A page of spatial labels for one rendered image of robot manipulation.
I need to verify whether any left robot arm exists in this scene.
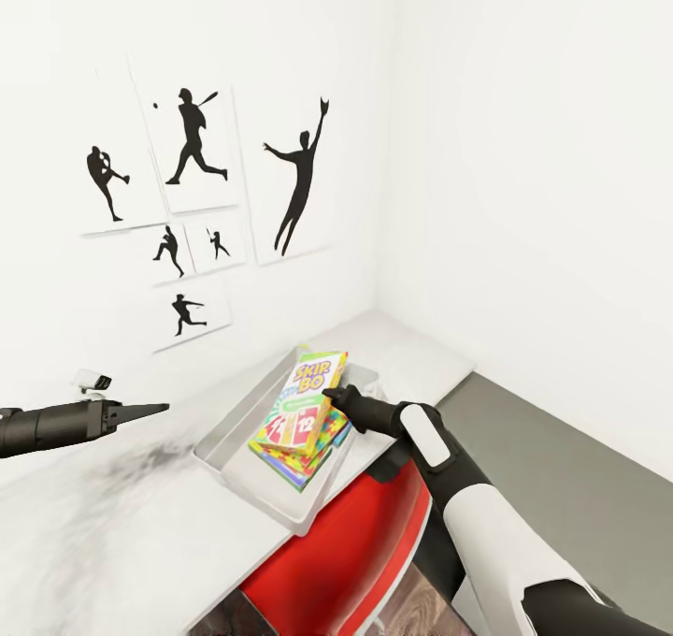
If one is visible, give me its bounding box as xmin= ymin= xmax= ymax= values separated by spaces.
xmin=0 ymin=368 xmax=168 ymax=459

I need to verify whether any board game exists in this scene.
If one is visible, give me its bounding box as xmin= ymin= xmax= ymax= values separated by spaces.
xmin=248 ymin=435 xmax=332 ymax=493
xmin=255 ymin=351 xmax=349 ymax=455
xmin=330 ymin=420 xmax=353 ymax=448

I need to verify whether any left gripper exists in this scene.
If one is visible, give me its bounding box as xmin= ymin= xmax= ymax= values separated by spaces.
xmin=36 ymin=399 xmax=168 ymax=452

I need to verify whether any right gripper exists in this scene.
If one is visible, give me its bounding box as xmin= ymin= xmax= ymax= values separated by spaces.
xmin=323 ymin=384 xmax=383 ymax=434

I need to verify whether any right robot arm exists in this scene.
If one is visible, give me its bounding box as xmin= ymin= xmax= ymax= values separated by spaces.
xmin=323 ymin=381 xmax=673 ymax=636

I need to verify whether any jigsaw puzzle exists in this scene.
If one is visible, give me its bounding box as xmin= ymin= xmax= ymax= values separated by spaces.
xmin=292 ymin=405 xmax=349 ymax=468
xmin=262 ymin=443 xmax=330 ymax=480

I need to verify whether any toy box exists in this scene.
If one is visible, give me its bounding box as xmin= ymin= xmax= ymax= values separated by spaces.
xmin=191 ymin=344 xmax=380 ymax=538

